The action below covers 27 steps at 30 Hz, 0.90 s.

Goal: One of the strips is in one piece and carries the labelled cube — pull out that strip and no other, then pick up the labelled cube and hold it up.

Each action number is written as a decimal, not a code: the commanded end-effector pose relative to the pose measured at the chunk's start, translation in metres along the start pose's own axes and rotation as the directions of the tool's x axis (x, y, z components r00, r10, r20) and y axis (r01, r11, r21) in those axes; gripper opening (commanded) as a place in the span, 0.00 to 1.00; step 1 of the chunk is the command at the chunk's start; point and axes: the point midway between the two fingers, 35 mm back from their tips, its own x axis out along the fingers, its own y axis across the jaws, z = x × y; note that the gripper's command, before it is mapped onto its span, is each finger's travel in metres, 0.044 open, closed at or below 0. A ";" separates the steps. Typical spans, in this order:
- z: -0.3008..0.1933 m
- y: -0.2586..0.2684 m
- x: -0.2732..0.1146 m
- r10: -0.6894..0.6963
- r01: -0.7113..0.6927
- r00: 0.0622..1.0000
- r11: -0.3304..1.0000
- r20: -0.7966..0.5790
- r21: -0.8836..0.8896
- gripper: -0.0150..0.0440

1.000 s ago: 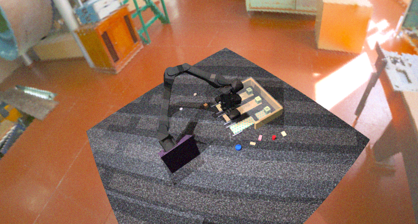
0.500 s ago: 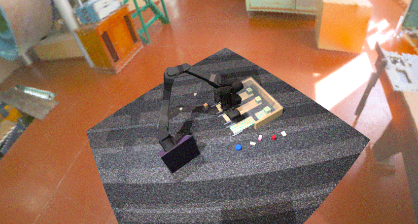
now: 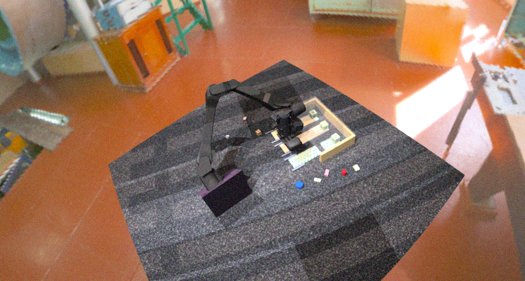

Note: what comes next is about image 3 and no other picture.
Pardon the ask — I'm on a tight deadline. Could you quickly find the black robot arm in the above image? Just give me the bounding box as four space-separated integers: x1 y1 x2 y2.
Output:
196 79 306 191

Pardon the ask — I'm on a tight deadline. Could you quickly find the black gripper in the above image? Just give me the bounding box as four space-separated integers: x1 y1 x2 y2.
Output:
270 121 302 152

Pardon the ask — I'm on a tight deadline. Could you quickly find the tan strip with teal polka dots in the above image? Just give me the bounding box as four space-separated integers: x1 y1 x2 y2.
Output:
289 147 319 168

